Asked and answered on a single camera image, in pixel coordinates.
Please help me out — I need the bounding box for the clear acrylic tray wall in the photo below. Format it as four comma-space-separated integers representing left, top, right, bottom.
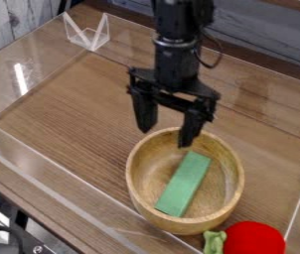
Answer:
0, 129, 202, 254

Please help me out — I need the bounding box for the brown wooden bowl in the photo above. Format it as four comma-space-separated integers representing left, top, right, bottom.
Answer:
126, 128, 244, 235

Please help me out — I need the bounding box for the small green toy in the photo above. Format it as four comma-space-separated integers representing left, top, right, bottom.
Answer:
204, 231, 227, 254

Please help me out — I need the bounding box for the black table frame bracket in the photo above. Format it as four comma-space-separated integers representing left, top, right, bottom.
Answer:
0, 212, 58, 254

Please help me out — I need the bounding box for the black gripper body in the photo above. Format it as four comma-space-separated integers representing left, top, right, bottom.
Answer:
127, 40, 221, 122

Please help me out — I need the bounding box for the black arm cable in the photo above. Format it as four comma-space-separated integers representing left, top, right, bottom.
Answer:
194, 31, 225, 69

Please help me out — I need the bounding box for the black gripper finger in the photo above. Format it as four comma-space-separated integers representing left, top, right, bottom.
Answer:
131, 92, 158, 133
178, 109, 206, 148

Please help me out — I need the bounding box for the green rectangular block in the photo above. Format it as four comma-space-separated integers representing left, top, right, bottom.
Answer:
154, 151, 212, 217

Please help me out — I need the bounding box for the clear acrylic corner bracket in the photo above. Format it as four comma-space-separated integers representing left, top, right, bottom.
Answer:
63, 13, 110, 52

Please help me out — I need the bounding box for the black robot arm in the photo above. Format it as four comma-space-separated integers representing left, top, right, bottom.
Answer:
127, 0, 221, 148

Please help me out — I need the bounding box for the red plush ball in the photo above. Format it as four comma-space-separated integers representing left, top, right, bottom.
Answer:
225, 221, 287, 254

